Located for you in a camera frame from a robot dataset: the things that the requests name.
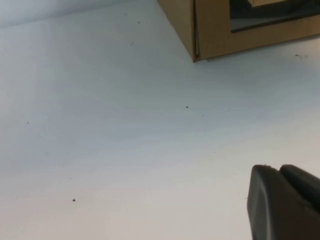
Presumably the brown cardboard shoe box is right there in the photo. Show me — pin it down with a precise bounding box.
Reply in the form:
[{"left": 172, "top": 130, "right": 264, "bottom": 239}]
[{"left": 157, "top": 0, "right": 320, "bottom": 63}]

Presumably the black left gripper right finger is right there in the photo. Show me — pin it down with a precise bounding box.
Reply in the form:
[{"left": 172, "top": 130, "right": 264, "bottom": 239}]
[{"left": 278, "top": 163, "right": 320, "bottom": 214}]

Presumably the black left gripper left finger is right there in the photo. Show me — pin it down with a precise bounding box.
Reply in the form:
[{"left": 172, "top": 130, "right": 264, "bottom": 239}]
[{"left": 246, "top": 164, "right": 320, "bottom": 240}]

